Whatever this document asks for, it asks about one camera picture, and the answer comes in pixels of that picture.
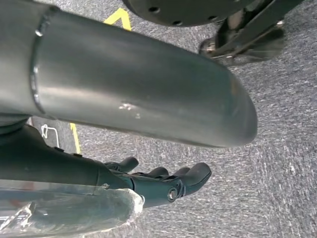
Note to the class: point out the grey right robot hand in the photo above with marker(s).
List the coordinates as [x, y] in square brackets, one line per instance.
[149, 92]

